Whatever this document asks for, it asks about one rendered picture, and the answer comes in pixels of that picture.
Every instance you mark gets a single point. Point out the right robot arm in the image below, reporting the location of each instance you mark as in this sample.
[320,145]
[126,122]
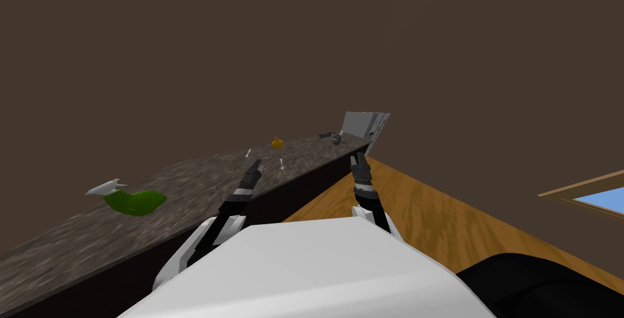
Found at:
[536,289]

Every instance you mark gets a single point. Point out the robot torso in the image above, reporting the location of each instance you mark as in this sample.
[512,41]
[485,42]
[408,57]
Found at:
[302,274]

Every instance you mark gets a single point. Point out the wooden framed window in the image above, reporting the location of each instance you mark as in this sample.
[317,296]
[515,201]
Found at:
[597,197]

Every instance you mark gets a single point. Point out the yellow round fruit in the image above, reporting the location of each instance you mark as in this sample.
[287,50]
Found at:
[277,143]

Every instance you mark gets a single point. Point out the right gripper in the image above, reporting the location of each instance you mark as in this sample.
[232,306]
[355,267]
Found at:
[361,175]

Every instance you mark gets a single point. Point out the grey box appliance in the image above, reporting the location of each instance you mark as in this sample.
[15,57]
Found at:
[360,125]

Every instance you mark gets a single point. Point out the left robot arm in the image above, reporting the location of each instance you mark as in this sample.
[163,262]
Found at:
[219,223]

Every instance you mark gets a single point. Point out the green spray bottle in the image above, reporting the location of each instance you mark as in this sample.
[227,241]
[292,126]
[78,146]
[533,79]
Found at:
[136,202]

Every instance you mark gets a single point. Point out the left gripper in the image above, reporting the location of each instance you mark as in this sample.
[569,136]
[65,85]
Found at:
[250,180]

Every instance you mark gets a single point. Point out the dark grey pan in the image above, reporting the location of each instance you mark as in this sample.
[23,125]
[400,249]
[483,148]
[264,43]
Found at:
[335,139]

